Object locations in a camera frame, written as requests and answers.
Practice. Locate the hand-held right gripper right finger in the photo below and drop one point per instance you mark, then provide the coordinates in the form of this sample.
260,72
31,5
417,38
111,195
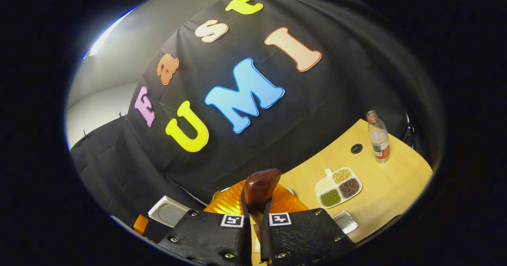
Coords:
265,238

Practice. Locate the dark red beans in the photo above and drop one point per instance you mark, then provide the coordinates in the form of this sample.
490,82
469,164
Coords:
349,187

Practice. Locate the black backdrop cloth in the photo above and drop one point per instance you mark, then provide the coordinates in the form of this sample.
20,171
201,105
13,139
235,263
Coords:
336,92

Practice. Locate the yellow soybeans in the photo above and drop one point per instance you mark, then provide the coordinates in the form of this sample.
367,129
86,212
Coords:
342,175

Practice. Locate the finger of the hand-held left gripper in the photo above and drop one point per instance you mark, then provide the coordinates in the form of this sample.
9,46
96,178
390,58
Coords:
139,224

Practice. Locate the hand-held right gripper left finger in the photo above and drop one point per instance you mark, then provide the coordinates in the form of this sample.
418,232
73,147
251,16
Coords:
245,234

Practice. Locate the white rice cooker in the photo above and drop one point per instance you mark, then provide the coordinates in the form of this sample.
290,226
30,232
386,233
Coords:
168,212

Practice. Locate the brown wooden spoon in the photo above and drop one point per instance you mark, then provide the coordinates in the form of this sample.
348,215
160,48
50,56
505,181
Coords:
259,185

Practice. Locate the white divided tray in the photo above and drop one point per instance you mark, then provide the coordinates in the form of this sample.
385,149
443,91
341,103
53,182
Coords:
326,183

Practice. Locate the clear water bottle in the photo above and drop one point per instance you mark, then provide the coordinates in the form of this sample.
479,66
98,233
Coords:
379,139

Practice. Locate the metal chopstick holder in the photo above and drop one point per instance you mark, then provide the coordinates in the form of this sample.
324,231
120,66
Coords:
345,221

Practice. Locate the green mung beans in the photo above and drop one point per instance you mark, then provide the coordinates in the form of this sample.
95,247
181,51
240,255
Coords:
330,198

